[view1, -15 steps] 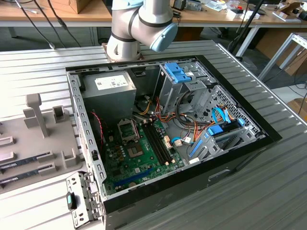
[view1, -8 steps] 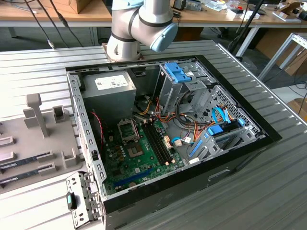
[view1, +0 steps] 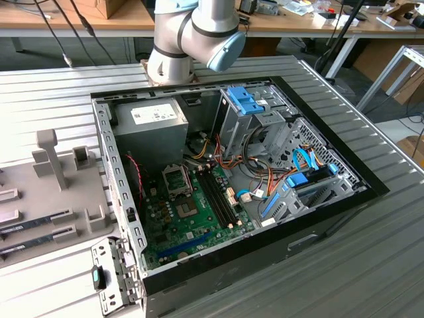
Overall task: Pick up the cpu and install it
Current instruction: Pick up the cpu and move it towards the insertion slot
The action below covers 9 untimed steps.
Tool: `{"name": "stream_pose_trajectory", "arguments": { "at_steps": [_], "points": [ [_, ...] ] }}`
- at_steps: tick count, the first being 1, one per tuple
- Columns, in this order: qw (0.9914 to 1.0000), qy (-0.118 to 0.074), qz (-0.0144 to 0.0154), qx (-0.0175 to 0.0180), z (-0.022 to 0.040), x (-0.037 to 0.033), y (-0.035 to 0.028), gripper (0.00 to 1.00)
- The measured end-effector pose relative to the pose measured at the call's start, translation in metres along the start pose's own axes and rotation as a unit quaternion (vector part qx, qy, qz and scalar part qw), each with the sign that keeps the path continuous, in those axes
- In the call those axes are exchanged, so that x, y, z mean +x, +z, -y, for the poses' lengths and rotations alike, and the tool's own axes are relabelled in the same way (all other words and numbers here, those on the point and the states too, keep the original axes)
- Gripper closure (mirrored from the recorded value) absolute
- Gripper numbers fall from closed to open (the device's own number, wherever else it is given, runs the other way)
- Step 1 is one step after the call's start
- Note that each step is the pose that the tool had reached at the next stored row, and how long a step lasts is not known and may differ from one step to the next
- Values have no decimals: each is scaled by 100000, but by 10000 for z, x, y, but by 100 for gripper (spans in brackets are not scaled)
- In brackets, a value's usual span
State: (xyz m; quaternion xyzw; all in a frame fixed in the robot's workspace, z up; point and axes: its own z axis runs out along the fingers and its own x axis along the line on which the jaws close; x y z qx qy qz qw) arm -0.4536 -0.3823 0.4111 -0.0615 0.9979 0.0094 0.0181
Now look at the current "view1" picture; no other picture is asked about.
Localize CPU socket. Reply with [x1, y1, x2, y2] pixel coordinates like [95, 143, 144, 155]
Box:
[174, 197, 201, 221]

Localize grey metal drive cage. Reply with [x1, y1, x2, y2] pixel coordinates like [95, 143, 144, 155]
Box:
[211, 84, 299, 163]

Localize black RAM slot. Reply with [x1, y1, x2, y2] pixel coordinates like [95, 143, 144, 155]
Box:
[197, 170, 229, 229]
[209, 167, 240, 225]
[201, 169, 233, 228]
[205, 168, 237, 227]

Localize grey power supply unit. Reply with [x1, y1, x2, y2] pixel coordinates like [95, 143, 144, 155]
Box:
[111, 97, 190, 166]

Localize blue plastic drive latch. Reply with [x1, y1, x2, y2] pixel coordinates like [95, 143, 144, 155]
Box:
[227, 85, 268, 116]

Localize green motherboard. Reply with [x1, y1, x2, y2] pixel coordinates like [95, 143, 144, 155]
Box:
[140, 162, 258, 271]

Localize black case fan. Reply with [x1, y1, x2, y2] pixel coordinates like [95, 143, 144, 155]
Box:
[121, 154, 146, 216]

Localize hard disk in blue carrier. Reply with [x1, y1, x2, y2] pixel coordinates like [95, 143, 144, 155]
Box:
[284, 164, 339, 196]

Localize blue expansion slot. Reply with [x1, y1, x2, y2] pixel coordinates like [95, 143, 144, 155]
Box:
[157, 231, 213, 263]

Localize black open PC case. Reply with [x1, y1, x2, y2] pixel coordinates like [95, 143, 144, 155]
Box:
[89, 75, 391, 318]

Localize grey metal electronics device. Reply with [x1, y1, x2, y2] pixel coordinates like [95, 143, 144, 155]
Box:
[238, 0, 282, 17]

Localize teal black latch tab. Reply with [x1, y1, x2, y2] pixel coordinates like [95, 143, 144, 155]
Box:
[91, 264, 109, 292]

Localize grey parts rack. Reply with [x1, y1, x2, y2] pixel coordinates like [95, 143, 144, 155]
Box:
[0, 129, 116, 270]

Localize small white carton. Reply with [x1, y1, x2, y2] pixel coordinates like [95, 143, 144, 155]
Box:
[313, 11, 336, 27]

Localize large brown cardboard box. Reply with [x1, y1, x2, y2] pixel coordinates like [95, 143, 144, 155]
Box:
[54, 0, 129, 20]

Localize black slanted pole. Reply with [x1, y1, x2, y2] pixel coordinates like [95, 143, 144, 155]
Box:
[323, 0, 367, 80]

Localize dark blue RAM stick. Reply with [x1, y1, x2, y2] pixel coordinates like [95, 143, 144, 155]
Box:
[0, 233, 56, 256]
[0, 215, 54, 233]

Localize brown cardboard floor box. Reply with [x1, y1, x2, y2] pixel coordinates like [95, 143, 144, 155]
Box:
[396, 134, 424, 166]
[380, 64, 424, 106]

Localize small open cardboard box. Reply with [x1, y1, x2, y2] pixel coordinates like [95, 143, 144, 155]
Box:
[380, 0, 417, 32]

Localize yellow black power wires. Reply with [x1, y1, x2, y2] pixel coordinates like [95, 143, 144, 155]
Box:
[189, 138, 213, 160]

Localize orange black wire bundle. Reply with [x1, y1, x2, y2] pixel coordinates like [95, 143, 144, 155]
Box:
[211, 134, 297, 201]

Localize metal socket cover frame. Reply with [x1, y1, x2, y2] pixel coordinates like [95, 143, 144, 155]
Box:
[161, 164, 194, 201]

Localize blue plastic carrier rail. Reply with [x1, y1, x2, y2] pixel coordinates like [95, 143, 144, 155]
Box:
[260, 190, 283, 220]

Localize red black twisted wire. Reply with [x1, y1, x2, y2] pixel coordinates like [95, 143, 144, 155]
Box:
[124, 152, 146, 210]

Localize blue flat data wire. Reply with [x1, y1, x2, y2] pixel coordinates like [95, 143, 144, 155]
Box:
[292, 148, 321, 172]

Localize grey cable with plug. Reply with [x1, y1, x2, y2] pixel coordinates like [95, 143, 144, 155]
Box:
[32, 0, 74, 68]

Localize grey slot retention bracket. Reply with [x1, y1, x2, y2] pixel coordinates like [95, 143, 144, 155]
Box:
[91, 237, 147, 316]

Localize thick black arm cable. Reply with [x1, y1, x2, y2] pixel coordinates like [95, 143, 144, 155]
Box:
[68, 0, 113, 67]

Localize aluminium profile frame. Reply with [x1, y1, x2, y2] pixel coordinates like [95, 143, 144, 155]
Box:
[356, 44, 424, 113]

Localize wooden desk white frame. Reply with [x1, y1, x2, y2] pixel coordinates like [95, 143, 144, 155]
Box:
[246, 0, 424, 79]
[0, 0, 156, 52]

